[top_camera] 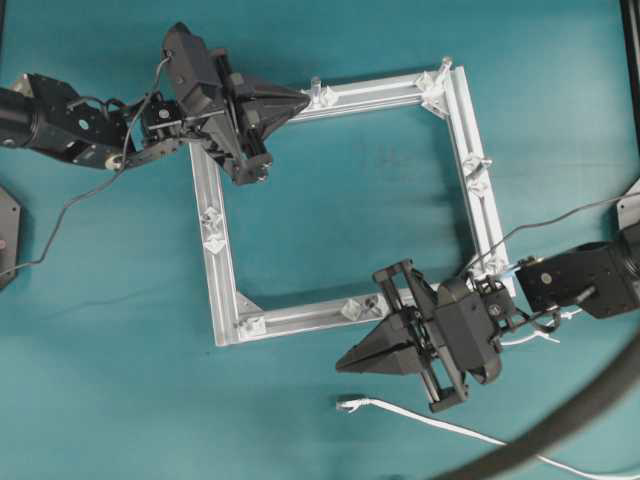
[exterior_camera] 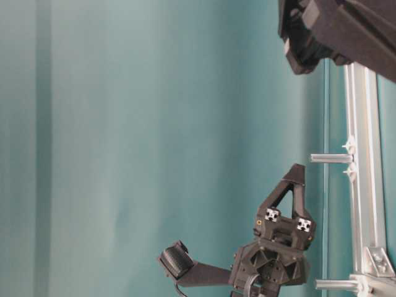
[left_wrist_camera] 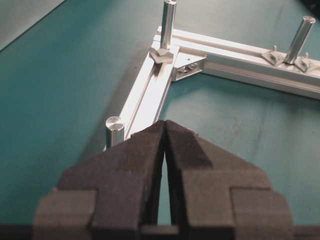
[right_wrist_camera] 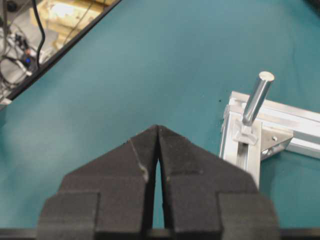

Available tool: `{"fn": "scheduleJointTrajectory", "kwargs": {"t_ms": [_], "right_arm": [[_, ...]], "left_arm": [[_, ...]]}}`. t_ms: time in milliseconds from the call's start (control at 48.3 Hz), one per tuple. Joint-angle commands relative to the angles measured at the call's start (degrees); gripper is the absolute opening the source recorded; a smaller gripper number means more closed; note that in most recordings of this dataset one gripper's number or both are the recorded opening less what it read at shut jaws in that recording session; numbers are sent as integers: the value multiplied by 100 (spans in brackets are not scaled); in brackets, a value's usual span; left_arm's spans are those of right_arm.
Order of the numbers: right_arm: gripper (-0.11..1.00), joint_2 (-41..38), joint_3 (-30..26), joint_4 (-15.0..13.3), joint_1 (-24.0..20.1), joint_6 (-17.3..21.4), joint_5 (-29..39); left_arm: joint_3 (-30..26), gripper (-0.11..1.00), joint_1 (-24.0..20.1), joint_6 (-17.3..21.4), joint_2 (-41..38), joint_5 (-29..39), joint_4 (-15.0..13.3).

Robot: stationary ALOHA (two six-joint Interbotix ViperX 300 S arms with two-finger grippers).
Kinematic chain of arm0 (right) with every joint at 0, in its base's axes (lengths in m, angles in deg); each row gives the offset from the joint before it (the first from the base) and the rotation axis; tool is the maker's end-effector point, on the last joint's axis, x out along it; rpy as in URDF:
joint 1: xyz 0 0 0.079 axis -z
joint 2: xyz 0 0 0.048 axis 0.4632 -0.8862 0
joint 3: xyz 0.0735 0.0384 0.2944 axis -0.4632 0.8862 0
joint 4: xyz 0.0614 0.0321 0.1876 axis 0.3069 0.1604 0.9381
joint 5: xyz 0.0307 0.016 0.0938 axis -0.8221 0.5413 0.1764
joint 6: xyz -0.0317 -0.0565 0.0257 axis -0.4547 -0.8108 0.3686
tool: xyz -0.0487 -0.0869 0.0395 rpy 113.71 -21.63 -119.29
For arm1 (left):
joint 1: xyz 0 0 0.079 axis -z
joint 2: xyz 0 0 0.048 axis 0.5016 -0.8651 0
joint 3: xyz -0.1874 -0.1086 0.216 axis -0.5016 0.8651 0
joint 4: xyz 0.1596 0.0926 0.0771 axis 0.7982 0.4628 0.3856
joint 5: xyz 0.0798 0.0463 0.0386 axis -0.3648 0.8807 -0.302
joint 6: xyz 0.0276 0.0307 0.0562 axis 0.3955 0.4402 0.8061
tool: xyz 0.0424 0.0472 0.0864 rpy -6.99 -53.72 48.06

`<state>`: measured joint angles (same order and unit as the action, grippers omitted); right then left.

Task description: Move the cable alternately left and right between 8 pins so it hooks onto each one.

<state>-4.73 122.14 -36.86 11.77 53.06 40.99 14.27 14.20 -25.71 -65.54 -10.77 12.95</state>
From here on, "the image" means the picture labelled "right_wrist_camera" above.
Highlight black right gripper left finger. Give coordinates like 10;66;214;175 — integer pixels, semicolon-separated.
37;125;158;240

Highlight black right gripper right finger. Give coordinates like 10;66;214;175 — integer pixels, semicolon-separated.
158;126;279;240

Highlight silver corner pin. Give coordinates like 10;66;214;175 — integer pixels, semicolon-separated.
242;71;275;127

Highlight aluminium extrusion frame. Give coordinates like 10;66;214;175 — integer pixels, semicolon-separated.
219;91;320;185

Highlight cluttered floor cables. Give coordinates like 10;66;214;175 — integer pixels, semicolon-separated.
0;24;41;88

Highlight black hanging cable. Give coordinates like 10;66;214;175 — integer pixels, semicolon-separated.
32;0;46;66

